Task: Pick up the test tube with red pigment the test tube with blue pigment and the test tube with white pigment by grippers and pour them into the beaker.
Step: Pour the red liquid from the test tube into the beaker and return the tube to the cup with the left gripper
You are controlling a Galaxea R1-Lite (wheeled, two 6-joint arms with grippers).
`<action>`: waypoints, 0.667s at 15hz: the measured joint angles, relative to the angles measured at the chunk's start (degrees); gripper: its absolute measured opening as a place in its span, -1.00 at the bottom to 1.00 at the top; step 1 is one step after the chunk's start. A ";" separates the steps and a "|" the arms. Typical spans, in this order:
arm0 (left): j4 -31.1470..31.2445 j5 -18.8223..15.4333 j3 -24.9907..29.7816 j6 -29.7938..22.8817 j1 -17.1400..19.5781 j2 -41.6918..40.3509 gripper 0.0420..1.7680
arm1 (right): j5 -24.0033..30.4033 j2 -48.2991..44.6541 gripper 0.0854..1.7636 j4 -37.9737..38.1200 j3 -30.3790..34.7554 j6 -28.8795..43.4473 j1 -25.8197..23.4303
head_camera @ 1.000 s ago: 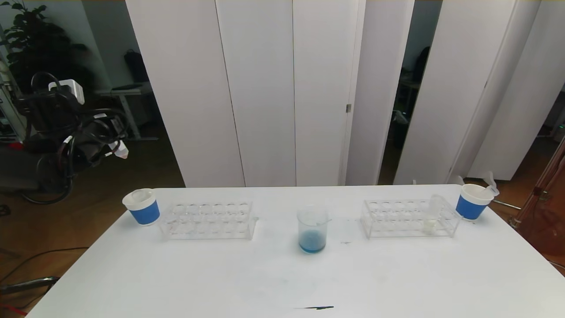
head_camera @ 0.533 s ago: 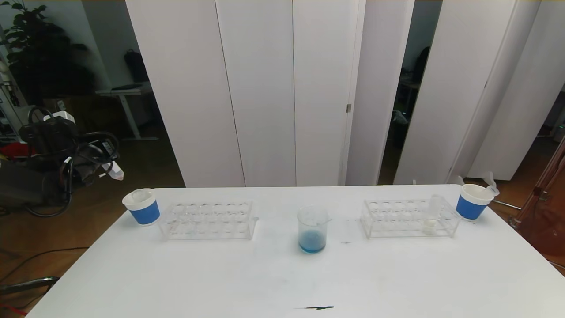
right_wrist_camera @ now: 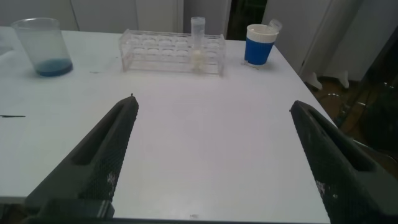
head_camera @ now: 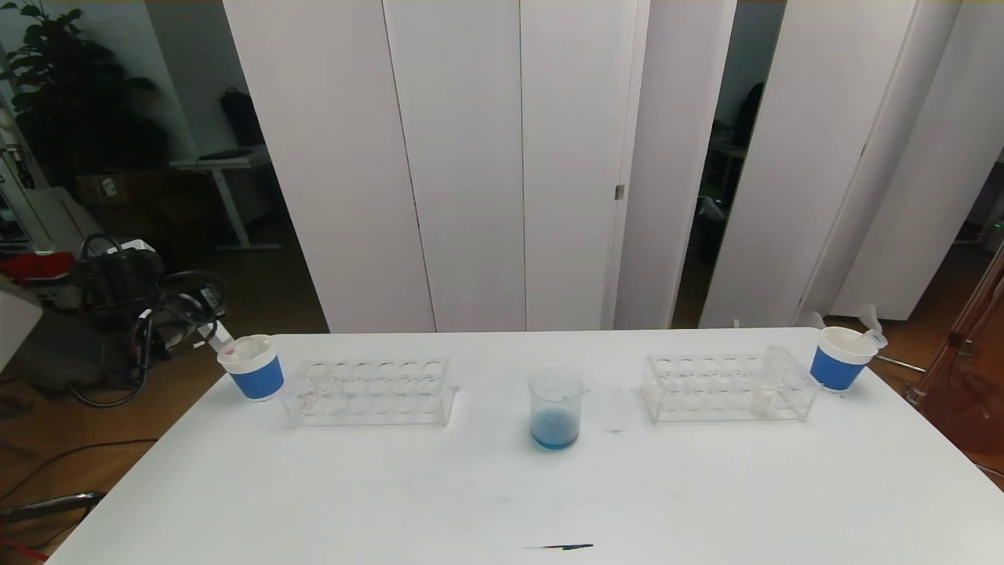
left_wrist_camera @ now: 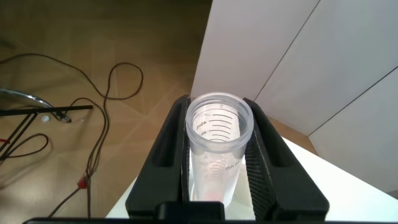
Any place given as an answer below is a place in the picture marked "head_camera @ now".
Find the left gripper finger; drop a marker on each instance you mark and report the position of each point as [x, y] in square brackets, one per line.
[196, 276]
[216, 335]

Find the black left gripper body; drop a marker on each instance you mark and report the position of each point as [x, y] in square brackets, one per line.
[209, 300]

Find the test tube with red pigment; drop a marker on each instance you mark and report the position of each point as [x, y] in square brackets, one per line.
[220, 339]
[874, 333]

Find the test tube with blue pigment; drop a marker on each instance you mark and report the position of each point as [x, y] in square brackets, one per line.
[255, 346]

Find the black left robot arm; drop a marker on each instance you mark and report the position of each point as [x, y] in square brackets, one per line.
[63, 345]

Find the clear acrylic test tube rack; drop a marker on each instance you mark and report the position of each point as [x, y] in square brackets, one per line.
[376, 410]
[706, 396]

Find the clear glass beaker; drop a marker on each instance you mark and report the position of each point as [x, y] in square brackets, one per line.
[555, 431]

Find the test tube with white pigment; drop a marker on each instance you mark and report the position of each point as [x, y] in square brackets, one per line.
[761, 399]

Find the blue white paper cup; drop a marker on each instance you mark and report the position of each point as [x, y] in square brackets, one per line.
[834, 369]
[259, 380]

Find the brown cardboard box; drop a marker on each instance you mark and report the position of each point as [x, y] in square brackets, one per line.
[118, 188]

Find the white office desk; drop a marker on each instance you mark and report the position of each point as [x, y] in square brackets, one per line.
[223, 161]

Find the white floor machine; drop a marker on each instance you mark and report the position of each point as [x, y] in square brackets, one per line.
[47, 220]

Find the black backpack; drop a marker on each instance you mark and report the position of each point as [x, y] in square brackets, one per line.
[241, 119]

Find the white partition panel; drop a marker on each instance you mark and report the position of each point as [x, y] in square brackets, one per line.
[329, 157]
[667, 157]
[572, 157]
[463, 157]
[925, 173]
[800, 157]

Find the dark green potted plant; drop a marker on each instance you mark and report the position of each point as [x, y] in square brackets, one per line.
[70, 98]

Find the metal chair leg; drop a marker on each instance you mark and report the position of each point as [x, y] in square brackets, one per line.
[55, 506]

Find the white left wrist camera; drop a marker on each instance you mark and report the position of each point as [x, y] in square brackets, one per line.
[129, 247]

